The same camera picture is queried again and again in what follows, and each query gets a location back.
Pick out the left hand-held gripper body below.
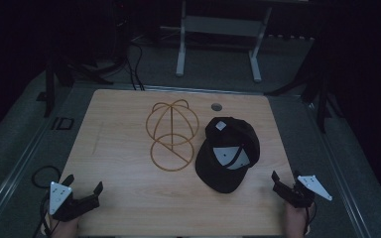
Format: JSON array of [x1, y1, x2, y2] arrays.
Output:
[[48, 180, 100, 223]]

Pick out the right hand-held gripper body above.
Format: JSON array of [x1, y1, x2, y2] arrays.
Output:
[[272, 174, 333, 209]]

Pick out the black baseball cap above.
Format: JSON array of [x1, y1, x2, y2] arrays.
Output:
[[194, 116, 261, 194]]

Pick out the gold wire hat stand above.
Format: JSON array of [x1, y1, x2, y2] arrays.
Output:
[[145, 98, 200, 173]]

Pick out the person's left hand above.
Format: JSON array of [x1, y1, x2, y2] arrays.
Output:
[[45, 212, 81, 238]]

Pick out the person's right hand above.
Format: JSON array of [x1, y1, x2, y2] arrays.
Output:
[[284, 199, 313, 238]]

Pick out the black tripod stand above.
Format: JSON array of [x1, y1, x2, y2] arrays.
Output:
[[36, 49, 128, 119], [264, 43, 345, 135]]

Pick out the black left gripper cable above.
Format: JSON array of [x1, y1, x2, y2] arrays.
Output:
[[32, 197, 62, 238]]

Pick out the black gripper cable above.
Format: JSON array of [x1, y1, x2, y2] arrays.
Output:
[[305, 199, 318, 234], [32, 197, 62, 238]]

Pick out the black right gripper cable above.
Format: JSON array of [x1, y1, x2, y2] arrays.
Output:
[[305, 199, 318, 234]]

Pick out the black cable loop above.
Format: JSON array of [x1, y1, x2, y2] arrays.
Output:
[[31, 165, 63, 190]]

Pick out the black rectangular floor bracket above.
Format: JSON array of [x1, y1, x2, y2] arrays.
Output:
[[50, 116, 75, 131]]

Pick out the black floor cables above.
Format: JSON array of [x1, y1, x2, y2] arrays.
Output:
[[125, 41, 146, 91]]

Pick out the white metal desk frame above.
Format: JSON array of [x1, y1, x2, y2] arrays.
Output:
[[160, 0, 312, 83]]

